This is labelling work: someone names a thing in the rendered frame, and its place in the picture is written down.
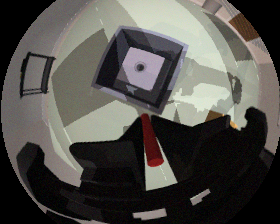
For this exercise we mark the red peg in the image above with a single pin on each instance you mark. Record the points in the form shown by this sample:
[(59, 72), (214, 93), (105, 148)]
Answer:
[(152, 149)]

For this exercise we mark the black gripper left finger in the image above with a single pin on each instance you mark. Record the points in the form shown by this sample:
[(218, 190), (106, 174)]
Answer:
[(126, 151)]

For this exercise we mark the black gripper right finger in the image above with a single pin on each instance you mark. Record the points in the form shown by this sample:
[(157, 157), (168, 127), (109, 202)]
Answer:
[(180, 143)]

